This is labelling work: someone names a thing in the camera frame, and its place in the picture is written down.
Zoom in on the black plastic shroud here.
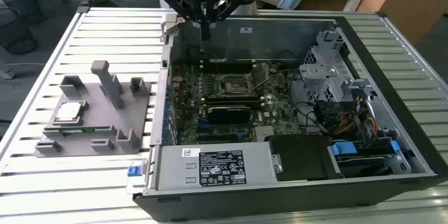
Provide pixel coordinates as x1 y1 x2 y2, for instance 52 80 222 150
264 134 342 182

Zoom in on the silver chipset heatsink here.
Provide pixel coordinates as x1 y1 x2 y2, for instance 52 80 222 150
254 126 274 141

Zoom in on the blue case latch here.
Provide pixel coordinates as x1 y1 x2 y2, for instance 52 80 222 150
128 165 148 178

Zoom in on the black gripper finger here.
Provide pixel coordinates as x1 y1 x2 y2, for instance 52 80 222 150
206 0 242 40
161 0 206 40

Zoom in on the silver CPU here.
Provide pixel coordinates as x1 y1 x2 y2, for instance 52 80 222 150
57 101 85 120

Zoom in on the metal socket cover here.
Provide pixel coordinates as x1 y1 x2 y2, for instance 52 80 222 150
248 62 270 89

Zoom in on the coloured wire bundle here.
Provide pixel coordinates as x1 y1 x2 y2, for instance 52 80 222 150
328 95 382 142

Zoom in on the black RAM slot bank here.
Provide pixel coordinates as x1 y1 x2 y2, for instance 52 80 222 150
202 94 264 108
198 58 257 70

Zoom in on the wooden cabinet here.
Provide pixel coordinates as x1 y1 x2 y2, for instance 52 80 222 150
356 0 448 45

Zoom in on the grey stand foot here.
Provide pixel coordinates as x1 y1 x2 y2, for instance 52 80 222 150
0 58 17 80

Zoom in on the green motherboard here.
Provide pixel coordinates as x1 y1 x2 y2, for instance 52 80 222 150
166 60 306 146

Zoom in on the metal drive cage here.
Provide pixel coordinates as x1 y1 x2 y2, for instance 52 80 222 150
297 30 372 104

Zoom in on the hard disk in blue carrier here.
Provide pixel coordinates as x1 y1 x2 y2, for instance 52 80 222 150
328 141 401 180

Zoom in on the black graphics card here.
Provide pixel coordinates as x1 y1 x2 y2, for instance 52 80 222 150
205 105 253 124

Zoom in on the green RAM stick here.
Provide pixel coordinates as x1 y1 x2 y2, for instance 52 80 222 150
58 126 98 133

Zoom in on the black PC case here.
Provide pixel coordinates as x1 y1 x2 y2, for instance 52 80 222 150
132 10 448 224

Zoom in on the silver power supply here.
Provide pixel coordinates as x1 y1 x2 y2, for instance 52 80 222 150
142 144 282 191

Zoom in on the grey parts rack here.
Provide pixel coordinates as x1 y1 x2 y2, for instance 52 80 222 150
33 60 156 158

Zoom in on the black mesh waste basket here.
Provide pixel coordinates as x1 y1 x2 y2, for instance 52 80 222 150
0 7 38 56
0 0 46 25

